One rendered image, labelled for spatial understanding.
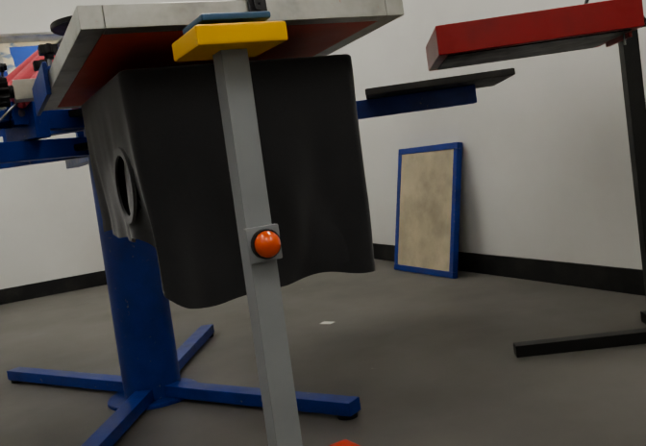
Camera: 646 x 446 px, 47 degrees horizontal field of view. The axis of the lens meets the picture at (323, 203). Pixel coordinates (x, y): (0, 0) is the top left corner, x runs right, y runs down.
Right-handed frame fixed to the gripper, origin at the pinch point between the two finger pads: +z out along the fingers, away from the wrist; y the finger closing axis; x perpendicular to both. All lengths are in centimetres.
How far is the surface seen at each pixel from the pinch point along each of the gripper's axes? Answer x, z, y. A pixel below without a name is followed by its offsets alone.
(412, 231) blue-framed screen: 186, 66, -261
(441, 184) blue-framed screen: 192, 40, -231
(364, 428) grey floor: 40, 100, -65
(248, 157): -12.1, 26.4, 19.8
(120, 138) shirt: -22.2, 18.0, -16.8
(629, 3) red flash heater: 135, -8, -38
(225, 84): -14.0, 15.9, 20.2
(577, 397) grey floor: 95, 101, -41
